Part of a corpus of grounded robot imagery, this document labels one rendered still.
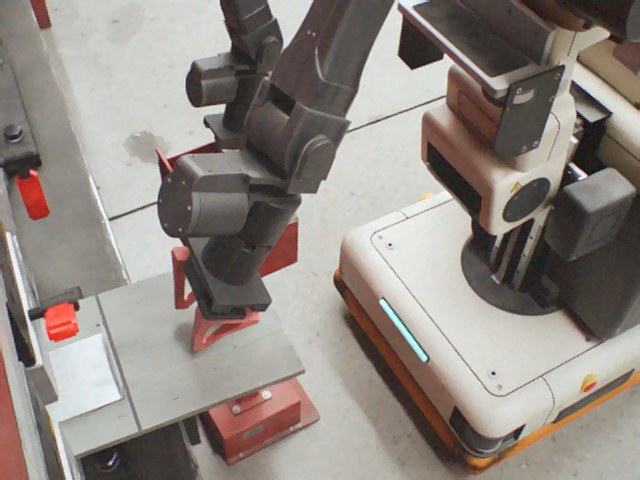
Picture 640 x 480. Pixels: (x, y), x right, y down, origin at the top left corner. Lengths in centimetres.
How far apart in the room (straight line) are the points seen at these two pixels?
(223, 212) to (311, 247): 156
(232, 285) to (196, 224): 12
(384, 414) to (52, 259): 106
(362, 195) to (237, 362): 157
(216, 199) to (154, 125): 196
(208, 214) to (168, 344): 24
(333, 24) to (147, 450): 53
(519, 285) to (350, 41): 126
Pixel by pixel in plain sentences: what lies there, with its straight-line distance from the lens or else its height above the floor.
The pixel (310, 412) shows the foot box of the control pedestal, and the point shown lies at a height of 1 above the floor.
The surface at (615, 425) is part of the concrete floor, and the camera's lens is 206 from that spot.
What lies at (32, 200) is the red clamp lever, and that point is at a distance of 85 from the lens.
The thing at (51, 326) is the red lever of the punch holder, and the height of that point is 124.
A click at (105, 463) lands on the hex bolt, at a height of 92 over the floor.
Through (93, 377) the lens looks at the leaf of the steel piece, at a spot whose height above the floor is 100.
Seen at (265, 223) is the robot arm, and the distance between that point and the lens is 69.
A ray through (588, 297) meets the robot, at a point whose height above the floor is 39.
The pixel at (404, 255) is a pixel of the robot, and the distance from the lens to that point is 185.
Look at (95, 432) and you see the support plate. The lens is 81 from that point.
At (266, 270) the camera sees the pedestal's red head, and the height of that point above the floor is 68.
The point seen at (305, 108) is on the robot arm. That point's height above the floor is 129.
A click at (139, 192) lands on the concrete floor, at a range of 239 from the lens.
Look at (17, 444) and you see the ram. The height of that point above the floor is 134.
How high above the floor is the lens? 171
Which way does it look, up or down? 49 degrees down
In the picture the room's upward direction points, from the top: 2 degrees clockwise
